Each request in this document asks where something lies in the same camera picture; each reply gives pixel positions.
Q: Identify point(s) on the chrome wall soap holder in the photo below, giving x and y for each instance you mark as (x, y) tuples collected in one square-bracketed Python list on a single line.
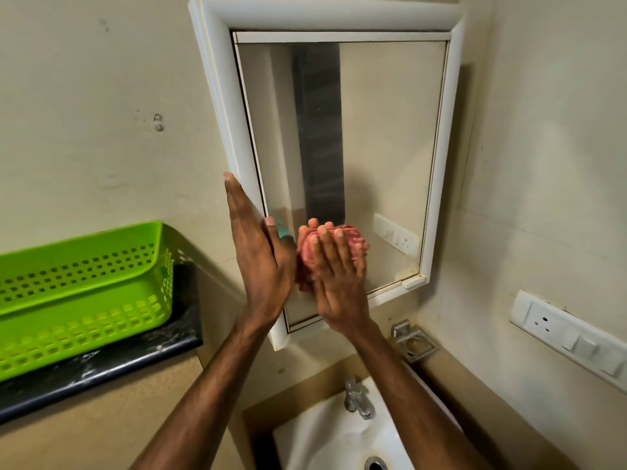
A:
[(414, 340)]

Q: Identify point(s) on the metal sink drain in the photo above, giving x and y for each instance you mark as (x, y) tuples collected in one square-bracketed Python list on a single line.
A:
[(374, 464)]

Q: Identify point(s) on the person's right forearm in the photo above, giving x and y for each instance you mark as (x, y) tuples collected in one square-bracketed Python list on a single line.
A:
[(416, 406)]

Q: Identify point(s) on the small metal wall screw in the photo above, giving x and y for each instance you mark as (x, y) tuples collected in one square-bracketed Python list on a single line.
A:
[(157, 122)]

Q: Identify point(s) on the white wash basin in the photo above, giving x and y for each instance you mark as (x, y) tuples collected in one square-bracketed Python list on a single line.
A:
[(333, 435)]

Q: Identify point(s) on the black stone shelf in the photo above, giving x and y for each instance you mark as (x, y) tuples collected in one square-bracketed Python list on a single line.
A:
[(98, 362)]

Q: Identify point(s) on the red checkered cloth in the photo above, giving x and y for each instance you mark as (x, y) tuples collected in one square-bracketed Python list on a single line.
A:
[(306, 254)]

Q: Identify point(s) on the green plastic basket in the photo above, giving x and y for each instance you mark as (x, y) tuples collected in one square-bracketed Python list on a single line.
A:
[(83, 298)]

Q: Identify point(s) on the person's left forearm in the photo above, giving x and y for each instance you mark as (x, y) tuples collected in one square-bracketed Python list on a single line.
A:
[(196, 406)]

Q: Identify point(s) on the white framed mirror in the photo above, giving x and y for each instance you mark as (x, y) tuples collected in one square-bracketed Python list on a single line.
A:
[(382, 141)]

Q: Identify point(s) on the person's left hand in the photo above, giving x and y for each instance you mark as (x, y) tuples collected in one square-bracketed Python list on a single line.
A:
[(259, 264)]

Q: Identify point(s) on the person's right hand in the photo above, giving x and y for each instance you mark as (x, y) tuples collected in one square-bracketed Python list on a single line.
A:
[(338, 288)]

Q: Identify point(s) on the chrome faucet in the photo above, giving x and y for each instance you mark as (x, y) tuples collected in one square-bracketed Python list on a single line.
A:
[(357, 398)]

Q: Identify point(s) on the white wall switch socket panel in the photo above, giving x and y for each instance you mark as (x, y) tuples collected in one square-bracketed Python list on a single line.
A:
[(573, 332)]

